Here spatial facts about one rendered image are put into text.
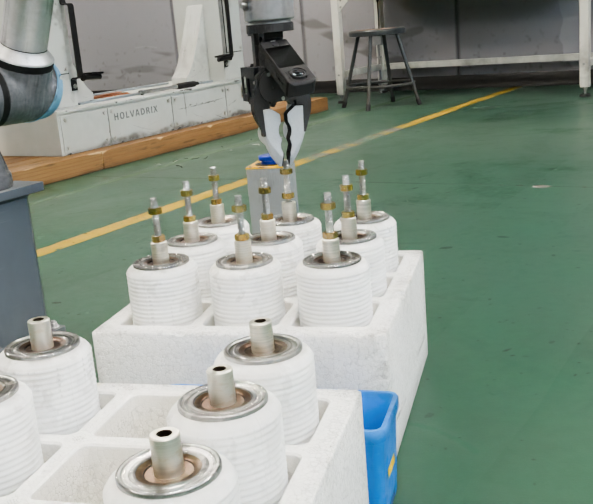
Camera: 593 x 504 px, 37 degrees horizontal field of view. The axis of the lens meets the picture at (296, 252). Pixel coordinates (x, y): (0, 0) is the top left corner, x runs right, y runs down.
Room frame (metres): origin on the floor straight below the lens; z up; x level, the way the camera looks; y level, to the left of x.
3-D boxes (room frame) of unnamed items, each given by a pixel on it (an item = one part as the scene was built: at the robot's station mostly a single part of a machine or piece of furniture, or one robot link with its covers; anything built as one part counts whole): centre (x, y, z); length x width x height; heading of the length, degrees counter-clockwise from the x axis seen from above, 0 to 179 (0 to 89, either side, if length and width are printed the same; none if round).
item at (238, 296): (1.14, 0.07, 0.16); 0.10 x 0.10 x 0.18
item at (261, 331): (0.81, 0.04, 0.26); 0.02 x 0.02 x 0.03
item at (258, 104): (1.36, 0.03, 0.43); 0.05 x 0.02 x 0.09; 112
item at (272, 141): (1.38, 0.03, 0.38); 0.06 x 0.03 x 0.09; 22
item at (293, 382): (0.81, 0.04, 0.16); 0.10 x 0.10 x 0.18
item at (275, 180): (1.56, 0.03, 0.16); 0.07 x 0.07 x 0.31; 74
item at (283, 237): (1.26, 0.04, 0.25); 0.08 x 0.08 x 0.01
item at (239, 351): (0.81, 0.04, 0.25); 0.08 x 0.08 x 0.01
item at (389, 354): (1.26, 0.04, 0.09); 0.39 x 0.39 x 0.18; 74
